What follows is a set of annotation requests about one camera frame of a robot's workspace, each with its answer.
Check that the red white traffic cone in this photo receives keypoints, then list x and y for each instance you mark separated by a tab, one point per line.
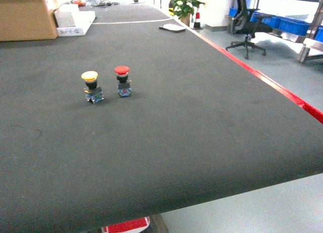
197	23

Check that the black office chair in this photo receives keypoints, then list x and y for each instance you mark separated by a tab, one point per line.
242	24

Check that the potted green plant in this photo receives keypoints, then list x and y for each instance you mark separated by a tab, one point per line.
184	9

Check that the red push button switch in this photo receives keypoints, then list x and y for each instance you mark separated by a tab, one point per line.
124	84

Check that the yellow push button switch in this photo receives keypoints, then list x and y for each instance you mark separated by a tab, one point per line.
93	92

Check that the white flat box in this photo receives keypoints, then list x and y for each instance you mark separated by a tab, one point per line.
85	20

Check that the white small box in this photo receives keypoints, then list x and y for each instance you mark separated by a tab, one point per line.
67	15

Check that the black flat tablet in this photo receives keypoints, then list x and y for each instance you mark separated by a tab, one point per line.
172	28

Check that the yellow black striped post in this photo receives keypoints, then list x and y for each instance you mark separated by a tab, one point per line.
171	8

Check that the large cardboard box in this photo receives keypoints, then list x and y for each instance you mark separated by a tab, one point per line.
23	20

